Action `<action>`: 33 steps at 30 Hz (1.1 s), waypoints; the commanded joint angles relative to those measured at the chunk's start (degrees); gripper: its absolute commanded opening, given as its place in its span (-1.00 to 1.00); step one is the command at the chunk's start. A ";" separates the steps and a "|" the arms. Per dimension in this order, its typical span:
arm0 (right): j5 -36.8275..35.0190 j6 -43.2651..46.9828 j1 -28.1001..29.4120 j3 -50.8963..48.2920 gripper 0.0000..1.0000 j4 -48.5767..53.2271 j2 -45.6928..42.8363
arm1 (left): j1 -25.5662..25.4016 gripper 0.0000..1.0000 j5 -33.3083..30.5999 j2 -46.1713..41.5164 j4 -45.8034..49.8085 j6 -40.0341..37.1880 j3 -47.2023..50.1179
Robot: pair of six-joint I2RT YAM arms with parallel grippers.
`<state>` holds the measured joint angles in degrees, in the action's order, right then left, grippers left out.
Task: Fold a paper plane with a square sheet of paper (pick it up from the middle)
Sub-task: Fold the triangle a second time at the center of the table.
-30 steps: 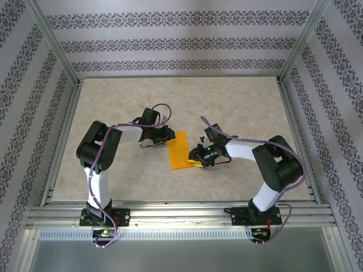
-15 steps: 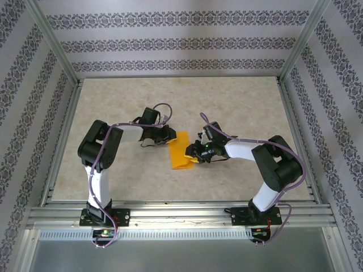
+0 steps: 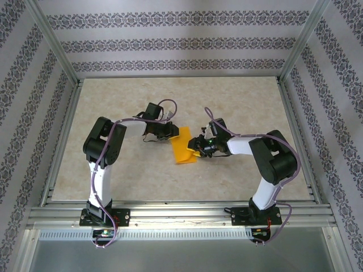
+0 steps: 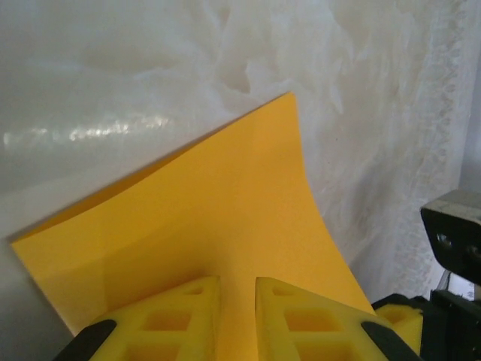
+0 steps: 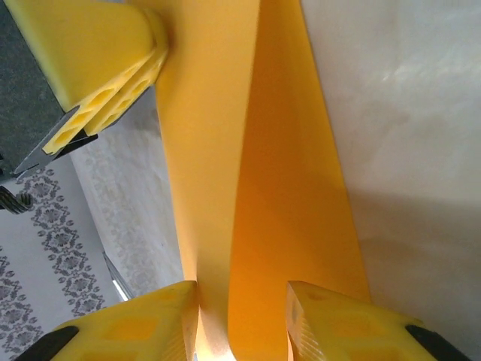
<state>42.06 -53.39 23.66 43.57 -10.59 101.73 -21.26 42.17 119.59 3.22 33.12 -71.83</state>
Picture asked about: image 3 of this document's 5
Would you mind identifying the orange paper sheet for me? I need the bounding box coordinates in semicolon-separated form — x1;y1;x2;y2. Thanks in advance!
171;126;199;165

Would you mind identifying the aluminium frame post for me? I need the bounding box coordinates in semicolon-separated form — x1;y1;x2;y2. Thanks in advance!
279;0;331;83
24;0;82;86

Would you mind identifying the aluminium cross rail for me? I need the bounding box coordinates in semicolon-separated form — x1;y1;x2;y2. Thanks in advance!
27;200;335;228

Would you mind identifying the slotted grey cable duct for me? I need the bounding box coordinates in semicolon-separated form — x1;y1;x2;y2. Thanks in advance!
38;228;254;241

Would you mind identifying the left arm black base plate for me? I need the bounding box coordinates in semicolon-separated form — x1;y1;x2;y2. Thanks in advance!
79;209;131;227

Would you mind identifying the small lit circuit board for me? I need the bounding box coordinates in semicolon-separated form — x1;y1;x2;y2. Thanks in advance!
92;229;116;238
251;227;269;238

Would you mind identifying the grey metal panel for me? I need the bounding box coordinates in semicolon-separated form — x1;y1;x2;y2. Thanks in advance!
21;226;345;272

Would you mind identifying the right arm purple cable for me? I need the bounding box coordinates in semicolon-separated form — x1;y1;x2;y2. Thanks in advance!
204;107;302;246

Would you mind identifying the aluminium side rail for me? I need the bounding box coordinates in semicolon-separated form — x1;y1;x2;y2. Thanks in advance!
275;76;324;205
39;78;85;207

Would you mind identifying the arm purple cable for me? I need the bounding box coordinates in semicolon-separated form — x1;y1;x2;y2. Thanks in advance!
90;99;178;250
204;107;302;246

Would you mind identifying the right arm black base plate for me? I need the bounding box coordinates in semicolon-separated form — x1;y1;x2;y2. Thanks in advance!
231;206;282;227

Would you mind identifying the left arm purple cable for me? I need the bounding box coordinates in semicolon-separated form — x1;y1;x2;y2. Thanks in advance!
90;99;178;250

